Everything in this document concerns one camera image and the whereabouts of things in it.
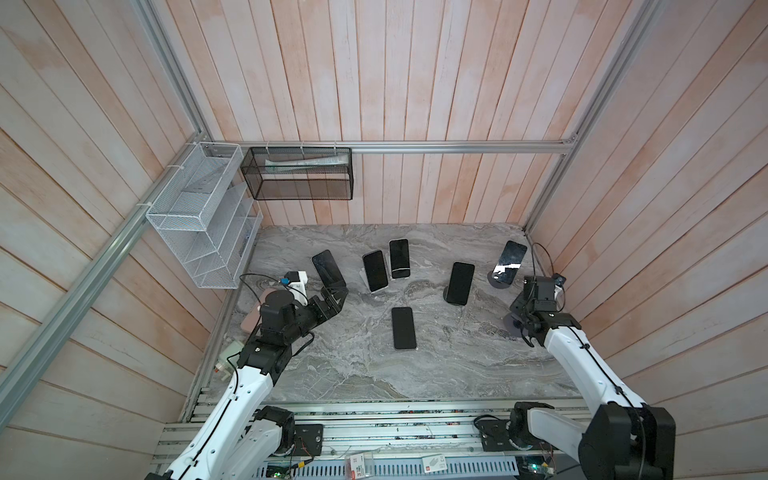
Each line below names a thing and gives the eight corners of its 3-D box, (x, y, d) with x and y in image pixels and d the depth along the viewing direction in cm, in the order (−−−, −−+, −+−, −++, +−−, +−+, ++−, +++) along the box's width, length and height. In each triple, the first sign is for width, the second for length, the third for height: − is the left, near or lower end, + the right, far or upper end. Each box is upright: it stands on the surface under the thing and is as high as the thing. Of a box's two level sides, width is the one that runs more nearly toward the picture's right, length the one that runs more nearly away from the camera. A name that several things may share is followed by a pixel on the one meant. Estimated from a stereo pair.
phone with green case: (444, 305, 101) (452, 282, 90) (447, 285, 106) (454, 261, 96) (463, 309, 100) (473, 286, 89) (464, 288, 105) (474, 264, 95)
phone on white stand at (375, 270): (370, 293, 103) (369, 268, 92) (364, 279, 107) (362, 254, 96) (387, 287, 105) (388, 262, 94) (380, 274, 108) (380, 249, 97)
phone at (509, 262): (489, 284, 107) (501, 260, 96) (496, 264, 112) (509, 239, 102) (506, 291, 105) (521, 267, 94) (513, 270, 110) (527, 246, 100)
